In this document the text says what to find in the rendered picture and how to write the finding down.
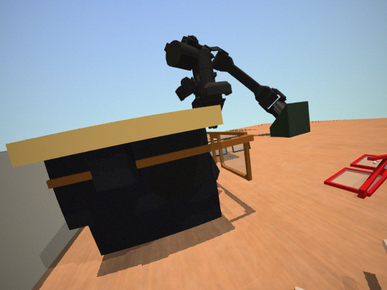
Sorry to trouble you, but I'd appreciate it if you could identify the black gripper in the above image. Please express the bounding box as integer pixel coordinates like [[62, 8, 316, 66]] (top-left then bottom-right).
[[192, 68, 232, 110]]

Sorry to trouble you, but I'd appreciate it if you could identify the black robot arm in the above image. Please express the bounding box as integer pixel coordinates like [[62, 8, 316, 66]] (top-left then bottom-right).
[[164, 35, 286, 118]]

